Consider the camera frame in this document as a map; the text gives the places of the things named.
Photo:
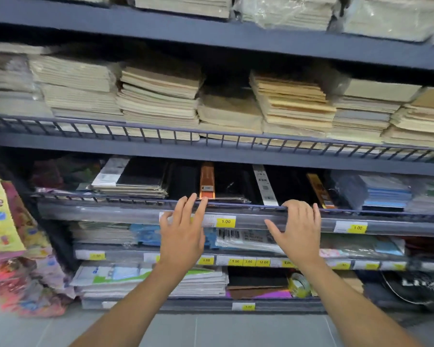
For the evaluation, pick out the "person's right hand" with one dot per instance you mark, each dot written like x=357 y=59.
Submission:
x=300 y=242

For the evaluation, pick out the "person's left hand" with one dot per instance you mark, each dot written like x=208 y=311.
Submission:
x=182 y=245

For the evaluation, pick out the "row of black shelved notebooks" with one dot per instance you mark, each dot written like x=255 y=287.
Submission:
x=265 y=186

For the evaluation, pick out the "grey metal store shelving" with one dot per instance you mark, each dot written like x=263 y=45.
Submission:
x=238 y=34

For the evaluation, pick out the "person's left forearm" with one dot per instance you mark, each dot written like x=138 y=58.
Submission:
x=130 y=310

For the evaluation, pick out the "person's right forearm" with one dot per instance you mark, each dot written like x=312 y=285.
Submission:
x=354 y=314

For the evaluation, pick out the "blue wrapped folder packs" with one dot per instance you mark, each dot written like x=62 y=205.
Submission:
x=148 y=234

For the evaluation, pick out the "clear tape roll pack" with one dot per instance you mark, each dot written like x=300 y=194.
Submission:
x=298 y=285

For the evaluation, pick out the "row of yellow price labels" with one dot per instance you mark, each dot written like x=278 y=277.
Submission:
x=226 y=222

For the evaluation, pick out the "clear wrapped barcode paper pack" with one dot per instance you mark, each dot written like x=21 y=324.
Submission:
x=238 y=236

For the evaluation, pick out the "stack of dark coloured paper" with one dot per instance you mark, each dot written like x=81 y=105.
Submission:
x=256 y=281

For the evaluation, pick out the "stack of green white workbooks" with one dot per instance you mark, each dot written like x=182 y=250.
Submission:
x=130 y=276

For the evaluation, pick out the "pastel wrapped paper packs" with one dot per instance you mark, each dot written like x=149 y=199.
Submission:
x=361 y=245

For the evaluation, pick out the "stack of kraft paper packs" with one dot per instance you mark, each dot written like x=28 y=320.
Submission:
x=352 y=281

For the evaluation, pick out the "stack of pale grey workbooks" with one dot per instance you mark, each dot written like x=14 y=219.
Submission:
x=101 y=233

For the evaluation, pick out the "stack of blue exercise books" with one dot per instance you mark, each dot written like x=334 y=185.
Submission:
x=386 y=195

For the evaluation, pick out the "colourful illustrated book packs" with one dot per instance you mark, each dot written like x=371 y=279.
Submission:
x=65 y=173

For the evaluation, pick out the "stack of green grey exercise books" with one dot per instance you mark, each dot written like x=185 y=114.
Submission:
x=431 y=196

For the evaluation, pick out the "stacks of beige exercise books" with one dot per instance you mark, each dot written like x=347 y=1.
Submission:
x=159 y=101

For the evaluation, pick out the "hanging colourful packets display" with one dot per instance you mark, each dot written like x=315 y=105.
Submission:
x=0 y=220

